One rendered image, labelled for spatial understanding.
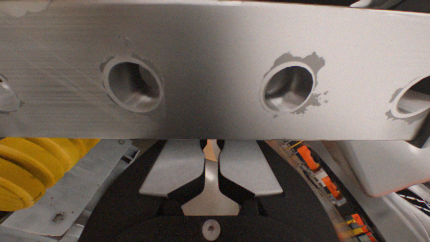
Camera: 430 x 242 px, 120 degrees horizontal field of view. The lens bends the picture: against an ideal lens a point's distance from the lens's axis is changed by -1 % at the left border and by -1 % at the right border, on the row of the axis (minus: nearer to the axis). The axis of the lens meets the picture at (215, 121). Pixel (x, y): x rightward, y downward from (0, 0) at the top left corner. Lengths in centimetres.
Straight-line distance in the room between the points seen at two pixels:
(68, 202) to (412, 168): 83
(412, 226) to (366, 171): 189
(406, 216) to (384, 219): 16
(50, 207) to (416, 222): 249
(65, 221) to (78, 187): 7
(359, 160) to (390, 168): 11
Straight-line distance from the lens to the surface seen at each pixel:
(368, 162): 47
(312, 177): 792
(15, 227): 47
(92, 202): 57
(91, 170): 51
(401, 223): 235
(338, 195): 572
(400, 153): 50
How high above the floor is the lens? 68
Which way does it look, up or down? 22 degrees down
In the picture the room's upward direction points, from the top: 51 degrees clockwise
